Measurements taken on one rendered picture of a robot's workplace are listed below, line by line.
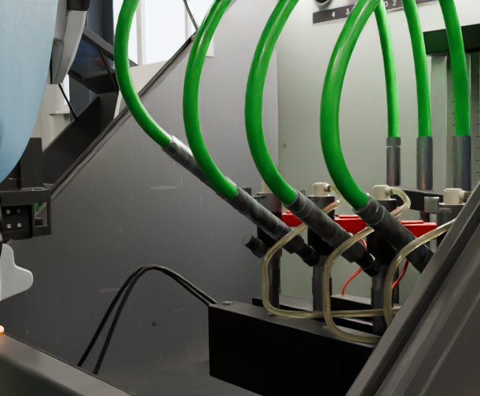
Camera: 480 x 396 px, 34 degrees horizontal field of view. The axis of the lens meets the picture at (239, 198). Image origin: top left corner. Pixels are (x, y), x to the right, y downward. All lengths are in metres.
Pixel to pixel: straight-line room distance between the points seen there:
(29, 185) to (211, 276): 0.38
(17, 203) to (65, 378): 0.24
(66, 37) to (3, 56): 0.39
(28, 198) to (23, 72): 0.71
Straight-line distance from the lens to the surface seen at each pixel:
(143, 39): 7.09
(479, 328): 0.54
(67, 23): 0.57
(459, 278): 0.53
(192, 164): 0.78
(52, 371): 0.77
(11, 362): 0.82
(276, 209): 0.84
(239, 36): 1.23
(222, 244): 1.21
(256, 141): 0.63
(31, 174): 0.93
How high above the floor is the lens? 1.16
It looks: 4 degrees down
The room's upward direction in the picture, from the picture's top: 1 degrees counter-clockwise
